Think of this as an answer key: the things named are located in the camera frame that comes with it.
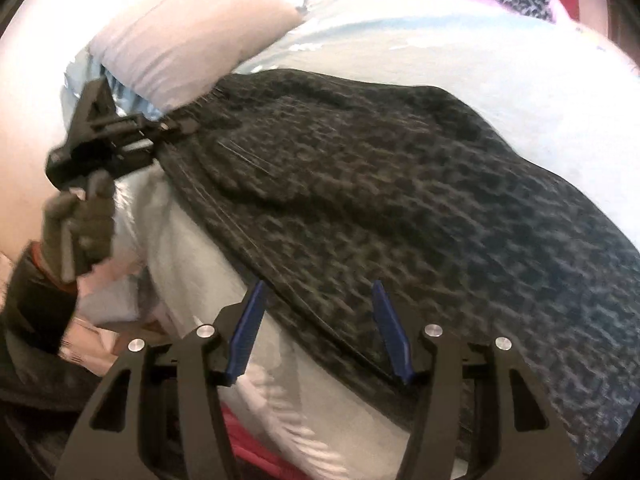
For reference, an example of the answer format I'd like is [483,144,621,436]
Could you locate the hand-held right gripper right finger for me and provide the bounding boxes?
[371,280,583,480]

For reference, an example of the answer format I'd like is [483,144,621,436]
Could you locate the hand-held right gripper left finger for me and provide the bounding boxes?
[52,280,268,480]

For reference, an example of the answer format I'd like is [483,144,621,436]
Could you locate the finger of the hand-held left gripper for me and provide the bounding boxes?
[119,114,173,134]
[145,130,202,157]

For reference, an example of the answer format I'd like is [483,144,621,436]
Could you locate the dark leopard print pants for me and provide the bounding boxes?
[152,67,640,466]

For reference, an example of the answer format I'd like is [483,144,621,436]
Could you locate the person's left hand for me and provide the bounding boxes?
[42,170,119,278]

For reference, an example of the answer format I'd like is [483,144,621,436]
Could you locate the white pillow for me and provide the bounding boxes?
[89,0,307,117]

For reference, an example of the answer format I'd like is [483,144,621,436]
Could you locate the person's dark clothing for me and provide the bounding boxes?
[0,350,118,466]

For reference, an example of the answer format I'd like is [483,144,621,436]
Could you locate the light blue leaf print blanket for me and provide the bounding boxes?
[60,0,640,480]

